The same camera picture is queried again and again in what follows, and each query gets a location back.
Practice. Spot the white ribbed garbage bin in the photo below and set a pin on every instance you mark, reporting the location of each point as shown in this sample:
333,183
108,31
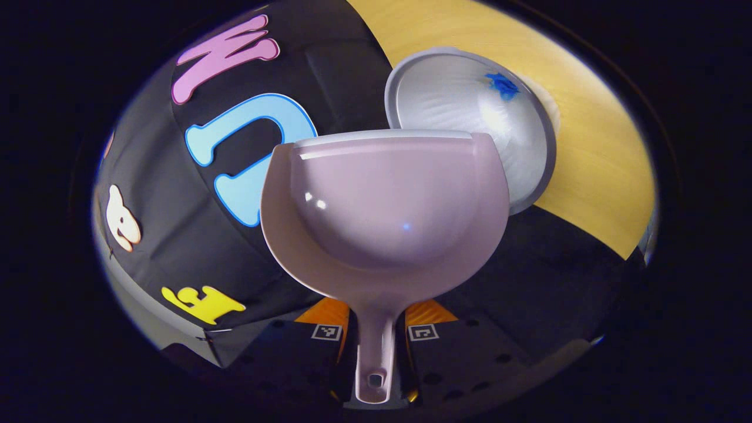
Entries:
446,94

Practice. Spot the pale pink dustpan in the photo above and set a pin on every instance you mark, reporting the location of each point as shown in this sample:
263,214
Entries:
382,223

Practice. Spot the blue paper trash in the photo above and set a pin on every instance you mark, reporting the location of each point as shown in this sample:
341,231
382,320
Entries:
502,86

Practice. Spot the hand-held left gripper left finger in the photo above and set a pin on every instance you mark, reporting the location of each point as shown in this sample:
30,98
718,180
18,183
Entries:
294,358

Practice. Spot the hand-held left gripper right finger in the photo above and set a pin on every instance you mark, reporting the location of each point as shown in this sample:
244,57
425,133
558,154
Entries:
458,358

